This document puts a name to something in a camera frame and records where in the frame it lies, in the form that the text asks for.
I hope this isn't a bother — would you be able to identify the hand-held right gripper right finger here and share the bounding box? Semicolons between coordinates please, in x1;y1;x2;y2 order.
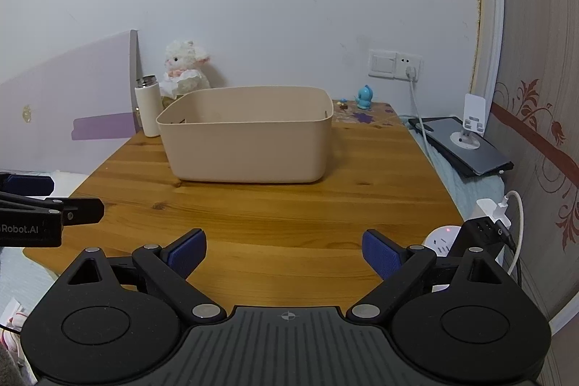
346;229;522;326

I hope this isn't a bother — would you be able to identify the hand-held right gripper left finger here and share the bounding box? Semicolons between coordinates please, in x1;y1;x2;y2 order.
50;228;227;326

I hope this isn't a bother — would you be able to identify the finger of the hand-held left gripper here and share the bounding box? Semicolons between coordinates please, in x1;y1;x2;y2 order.
0;171;56;198
0;191;105;228

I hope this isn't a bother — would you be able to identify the beige plastic storage bin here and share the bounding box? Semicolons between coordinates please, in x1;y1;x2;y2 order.
156;85;335;184

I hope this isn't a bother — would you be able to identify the round white power strip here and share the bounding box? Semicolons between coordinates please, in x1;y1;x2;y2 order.
420;224;463;293

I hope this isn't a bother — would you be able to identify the lilac bed headboard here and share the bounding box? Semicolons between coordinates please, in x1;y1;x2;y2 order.
0;29;141;175

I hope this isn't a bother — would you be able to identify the black charger block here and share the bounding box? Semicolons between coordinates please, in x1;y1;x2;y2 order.
447;219;515;266

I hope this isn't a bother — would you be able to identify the white charger block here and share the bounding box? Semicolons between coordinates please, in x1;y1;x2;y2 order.
470;198;513;229

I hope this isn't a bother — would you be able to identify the white thermos bottle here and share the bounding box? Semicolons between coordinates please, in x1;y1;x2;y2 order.
134;73;162;138

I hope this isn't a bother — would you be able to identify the dark grey tablet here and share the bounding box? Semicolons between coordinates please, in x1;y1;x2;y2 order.
408;115;515;178

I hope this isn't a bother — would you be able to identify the floral tablecloth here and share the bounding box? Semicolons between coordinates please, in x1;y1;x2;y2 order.
331;99;400;127

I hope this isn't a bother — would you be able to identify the small blue toy figure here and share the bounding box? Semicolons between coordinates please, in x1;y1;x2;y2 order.
355;85;374;110

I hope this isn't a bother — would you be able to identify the white phone stand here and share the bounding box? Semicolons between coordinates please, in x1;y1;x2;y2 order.
449;93;487;150

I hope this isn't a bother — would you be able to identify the white plush lamb toy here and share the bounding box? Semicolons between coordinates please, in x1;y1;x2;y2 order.
158;39;212;102

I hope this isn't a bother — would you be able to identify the black charging cable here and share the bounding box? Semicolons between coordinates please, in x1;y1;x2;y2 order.
496;227;523;283

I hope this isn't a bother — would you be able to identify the white plug with cable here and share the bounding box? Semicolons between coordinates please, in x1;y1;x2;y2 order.
405;67;432;145

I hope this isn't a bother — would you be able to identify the white wall switch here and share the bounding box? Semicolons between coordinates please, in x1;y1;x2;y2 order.
368;48;399;78

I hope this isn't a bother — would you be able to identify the white wall socket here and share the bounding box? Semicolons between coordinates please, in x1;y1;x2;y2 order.
395;52;424;81

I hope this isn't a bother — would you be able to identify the white door frame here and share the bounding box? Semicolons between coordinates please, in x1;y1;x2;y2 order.
469;0;506;106

